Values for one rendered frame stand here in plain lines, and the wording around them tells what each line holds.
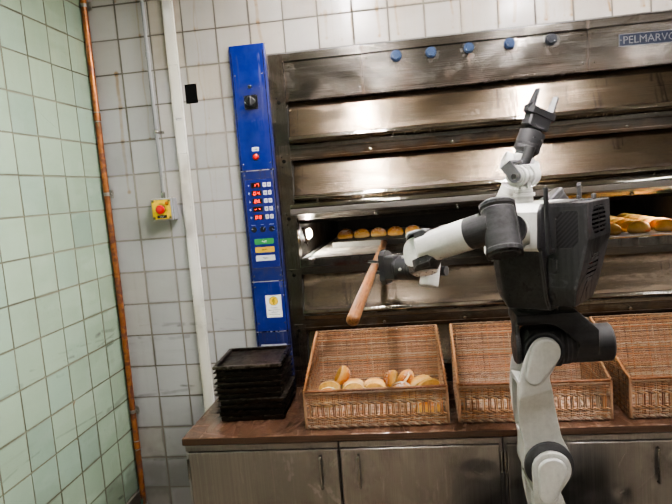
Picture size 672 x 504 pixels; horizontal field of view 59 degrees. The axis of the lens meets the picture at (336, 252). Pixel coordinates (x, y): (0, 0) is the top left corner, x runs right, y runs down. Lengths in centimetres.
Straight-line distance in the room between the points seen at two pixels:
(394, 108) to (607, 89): 89
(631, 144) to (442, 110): 81
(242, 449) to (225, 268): 85
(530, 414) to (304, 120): 157
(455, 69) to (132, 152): 151
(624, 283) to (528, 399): 111
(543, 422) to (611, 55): 161
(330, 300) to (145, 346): 93
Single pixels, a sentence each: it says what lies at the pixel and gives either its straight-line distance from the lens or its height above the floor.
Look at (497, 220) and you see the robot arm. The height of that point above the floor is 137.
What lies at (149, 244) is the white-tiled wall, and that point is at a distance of 293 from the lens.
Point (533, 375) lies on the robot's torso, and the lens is 183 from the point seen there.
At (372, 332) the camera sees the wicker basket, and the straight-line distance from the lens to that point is 271.
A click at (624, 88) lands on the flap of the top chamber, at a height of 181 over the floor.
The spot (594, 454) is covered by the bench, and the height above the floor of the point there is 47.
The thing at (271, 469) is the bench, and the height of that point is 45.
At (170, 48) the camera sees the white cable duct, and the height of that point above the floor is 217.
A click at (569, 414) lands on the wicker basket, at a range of 240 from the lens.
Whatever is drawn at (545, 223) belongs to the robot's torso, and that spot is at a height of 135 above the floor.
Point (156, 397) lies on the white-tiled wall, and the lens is 309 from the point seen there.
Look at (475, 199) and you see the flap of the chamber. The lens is 253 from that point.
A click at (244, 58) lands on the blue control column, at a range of 278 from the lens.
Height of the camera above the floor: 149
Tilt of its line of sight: 6 degrees down
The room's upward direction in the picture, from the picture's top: 5 degrees counter-clockwise
